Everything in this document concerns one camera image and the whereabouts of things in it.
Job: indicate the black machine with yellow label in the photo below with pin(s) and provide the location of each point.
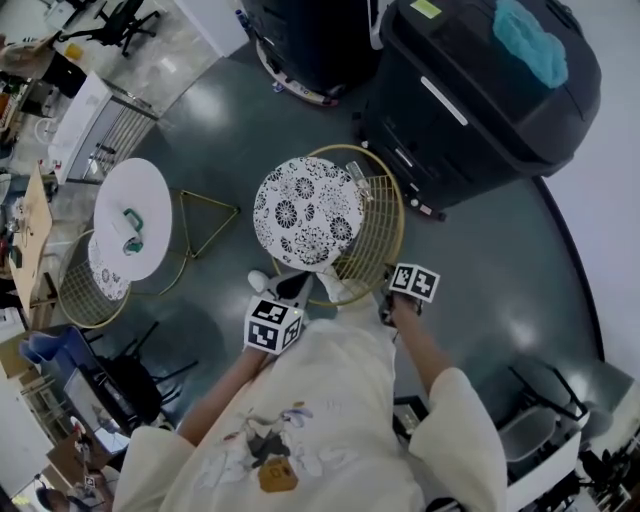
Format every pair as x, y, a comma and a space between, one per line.
450, 150

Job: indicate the white round table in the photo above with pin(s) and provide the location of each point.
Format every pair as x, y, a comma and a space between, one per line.
145, 185

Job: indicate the grey shell chair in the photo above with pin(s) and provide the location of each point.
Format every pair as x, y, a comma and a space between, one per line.
530, 430

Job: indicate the person's cream shirt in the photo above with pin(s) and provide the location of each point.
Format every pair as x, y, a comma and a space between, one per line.
340, 400

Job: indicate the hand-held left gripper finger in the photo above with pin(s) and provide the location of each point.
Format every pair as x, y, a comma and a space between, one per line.
305, 292
277, 289

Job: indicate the black machine with white trim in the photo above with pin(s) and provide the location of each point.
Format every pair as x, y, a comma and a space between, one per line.
310, 45

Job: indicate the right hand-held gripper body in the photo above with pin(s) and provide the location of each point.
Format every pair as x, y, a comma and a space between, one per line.
415, 282

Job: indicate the round floral seat cushion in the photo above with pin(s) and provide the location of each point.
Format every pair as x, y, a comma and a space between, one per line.
107, 280
305, 210

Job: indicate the white metal cart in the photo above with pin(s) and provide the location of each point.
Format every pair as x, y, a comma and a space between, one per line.
80, 115

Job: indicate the person's right forearm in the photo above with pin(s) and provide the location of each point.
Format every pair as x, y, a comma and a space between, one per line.
420, 350

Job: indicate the person's left white shoe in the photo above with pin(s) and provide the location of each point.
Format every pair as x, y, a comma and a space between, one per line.
257, 280

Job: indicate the clear plastic bottle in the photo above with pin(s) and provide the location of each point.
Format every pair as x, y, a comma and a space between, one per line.
357, 175

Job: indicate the white desk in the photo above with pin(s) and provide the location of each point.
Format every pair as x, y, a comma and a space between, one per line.
550, 475

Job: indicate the long wooden table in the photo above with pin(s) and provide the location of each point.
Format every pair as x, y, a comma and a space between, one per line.
32, 225

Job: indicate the black office chair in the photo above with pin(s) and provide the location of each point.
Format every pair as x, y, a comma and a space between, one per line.
117, 20

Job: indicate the person's left forearm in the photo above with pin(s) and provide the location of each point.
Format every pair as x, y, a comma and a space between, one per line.
225, 395

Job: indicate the computer monitor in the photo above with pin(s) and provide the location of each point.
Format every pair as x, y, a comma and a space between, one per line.
85, 400

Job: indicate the teal cloth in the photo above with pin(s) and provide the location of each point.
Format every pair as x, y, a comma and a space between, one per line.
530, 45

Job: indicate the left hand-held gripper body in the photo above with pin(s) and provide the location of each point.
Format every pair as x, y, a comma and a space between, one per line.
272, 325

